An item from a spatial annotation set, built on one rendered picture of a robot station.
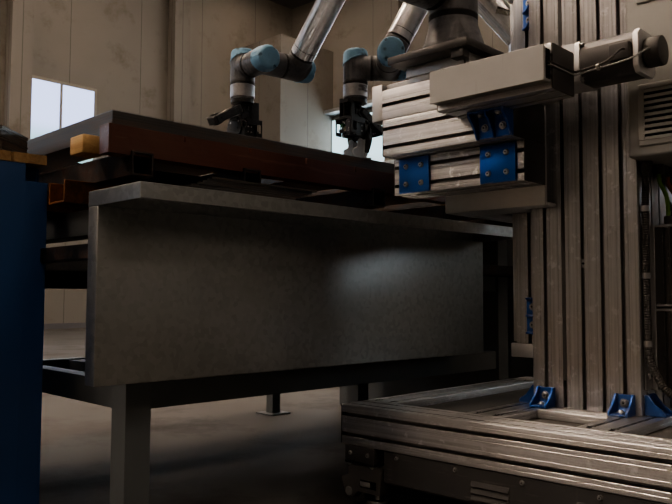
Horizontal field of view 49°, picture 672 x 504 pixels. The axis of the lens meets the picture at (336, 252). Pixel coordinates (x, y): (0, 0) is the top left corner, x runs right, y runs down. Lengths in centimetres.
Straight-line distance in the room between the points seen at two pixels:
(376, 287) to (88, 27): 1074
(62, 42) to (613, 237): 1098
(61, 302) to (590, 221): 1034
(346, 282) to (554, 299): 52
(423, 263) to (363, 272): 25
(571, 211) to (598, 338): 29
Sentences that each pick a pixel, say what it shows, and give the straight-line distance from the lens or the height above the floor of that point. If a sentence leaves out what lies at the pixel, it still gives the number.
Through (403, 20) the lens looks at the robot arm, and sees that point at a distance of 222.
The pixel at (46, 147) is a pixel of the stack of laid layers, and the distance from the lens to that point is 194.
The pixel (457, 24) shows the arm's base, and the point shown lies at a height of 110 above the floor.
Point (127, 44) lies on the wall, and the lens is 1274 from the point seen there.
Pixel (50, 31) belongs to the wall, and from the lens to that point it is 1214.
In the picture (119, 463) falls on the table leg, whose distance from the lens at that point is 170.
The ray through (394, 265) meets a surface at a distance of 206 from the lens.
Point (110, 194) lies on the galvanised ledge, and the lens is 148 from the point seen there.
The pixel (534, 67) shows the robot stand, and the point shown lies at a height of 91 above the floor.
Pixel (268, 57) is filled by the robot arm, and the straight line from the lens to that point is 223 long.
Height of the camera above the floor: 47
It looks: 3 degrees up
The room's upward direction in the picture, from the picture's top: straight up
